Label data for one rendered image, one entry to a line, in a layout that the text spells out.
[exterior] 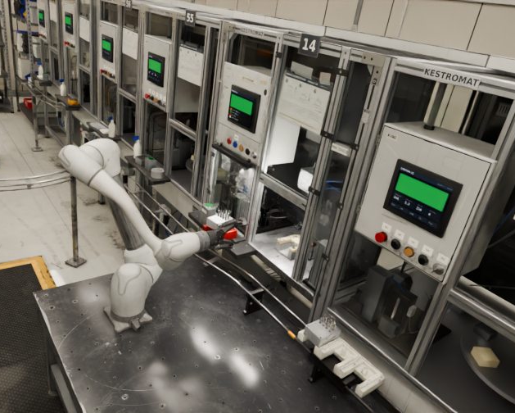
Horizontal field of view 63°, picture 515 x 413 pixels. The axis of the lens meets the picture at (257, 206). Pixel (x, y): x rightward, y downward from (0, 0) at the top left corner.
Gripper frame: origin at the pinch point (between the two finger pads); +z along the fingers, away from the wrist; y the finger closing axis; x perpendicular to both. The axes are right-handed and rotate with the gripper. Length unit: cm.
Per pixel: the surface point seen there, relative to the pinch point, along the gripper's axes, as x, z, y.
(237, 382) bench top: -44, -26, -44
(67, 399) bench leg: 17, -79, -87
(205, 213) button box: 46.0, 8.0, -13.6
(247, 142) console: 32, 20, 34
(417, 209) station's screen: -73, 18, 44
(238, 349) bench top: -29, -15, -44
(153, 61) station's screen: 147, 18, 56
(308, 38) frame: 1, 21, 91
